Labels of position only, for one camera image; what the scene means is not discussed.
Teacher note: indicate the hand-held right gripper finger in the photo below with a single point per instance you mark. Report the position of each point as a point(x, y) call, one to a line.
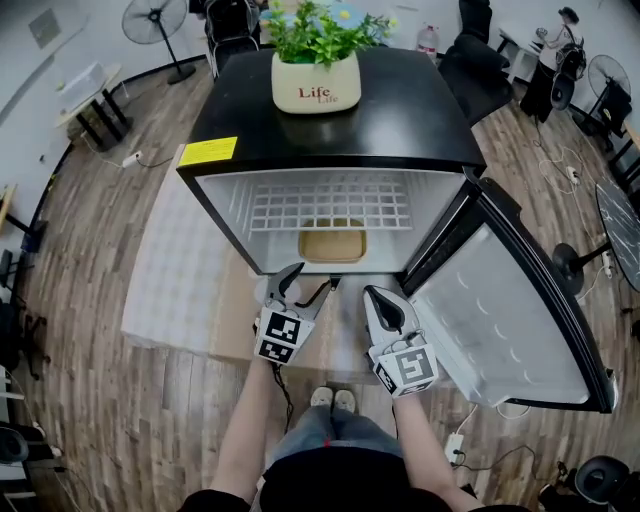
point(375, 325)
point(410, 320)

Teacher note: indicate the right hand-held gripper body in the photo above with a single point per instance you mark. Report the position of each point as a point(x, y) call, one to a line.
point(407, 367)

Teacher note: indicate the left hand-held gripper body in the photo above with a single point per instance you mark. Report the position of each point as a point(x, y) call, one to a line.
point(282, 335)

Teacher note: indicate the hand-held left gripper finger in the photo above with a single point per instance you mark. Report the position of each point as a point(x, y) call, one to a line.
point(280, 287)
point(315, 302)

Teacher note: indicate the yellow container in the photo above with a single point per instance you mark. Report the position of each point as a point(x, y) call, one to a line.
point(332, 247)

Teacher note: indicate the black mini fridge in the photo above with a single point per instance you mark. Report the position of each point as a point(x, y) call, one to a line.
point(400, 125)

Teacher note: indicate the person's right forearm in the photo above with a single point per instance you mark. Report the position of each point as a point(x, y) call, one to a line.
point(430, 450)

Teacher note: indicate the person's left forearm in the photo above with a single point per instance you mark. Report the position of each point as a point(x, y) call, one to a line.
point(240, 430)

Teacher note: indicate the person's right white shoe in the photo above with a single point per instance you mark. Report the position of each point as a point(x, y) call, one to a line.
point(345, 400)

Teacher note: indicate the person's white shoe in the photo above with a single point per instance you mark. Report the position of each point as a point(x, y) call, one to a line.
point(321, 397)
point(345, 400)

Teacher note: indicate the person's left white shoe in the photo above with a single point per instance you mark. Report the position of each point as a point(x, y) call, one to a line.
point(321, 397)

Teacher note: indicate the person's blue jeans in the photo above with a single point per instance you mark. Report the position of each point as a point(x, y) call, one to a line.
point(345, 435)

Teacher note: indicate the white power strip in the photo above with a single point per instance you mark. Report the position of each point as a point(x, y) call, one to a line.
point(607, 264)
point(454, 447)
point(572, 175)
point(131, 160)

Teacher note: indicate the checkered beige tablecloth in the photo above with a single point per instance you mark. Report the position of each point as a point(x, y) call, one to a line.
point(170, 280)

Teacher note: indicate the person's black shirt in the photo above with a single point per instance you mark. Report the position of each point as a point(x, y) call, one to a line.
point(340, 485)

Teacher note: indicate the potted plant in cream pot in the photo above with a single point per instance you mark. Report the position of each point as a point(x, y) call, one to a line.
point(315, 90)

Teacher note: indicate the round black marble table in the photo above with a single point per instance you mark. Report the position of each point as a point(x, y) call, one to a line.
point(622, 225)

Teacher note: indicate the small black-legged side table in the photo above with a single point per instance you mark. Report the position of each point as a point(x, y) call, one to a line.
point(100, 115)

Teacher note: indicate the black office chair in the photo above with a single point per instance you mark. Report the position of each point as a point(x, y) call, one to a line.
point(475, 15)
point(475, 75)

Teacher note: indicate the clear water bottle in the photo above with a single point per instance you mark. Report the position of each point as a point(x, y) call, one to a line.
point(428, 41)

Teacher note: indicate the white box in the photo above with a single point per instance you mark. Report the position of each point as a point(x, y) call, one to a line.
point(82, 85)

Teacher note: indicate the small wooden desk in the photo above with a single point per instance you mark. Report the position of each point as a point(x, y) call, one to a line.
point(7, 205)

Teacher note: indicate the white desk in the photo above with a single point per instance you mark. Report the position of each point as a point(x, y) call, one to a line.
point(520, 47)

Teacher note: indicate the black standing floor fan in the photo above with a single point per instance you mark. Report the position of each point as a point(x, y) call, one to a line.
point(607, 80)
point(152, 17)

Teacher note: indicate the grey wall poster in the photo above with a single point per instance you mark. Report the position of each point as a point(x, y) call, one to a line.
point(44, 27)

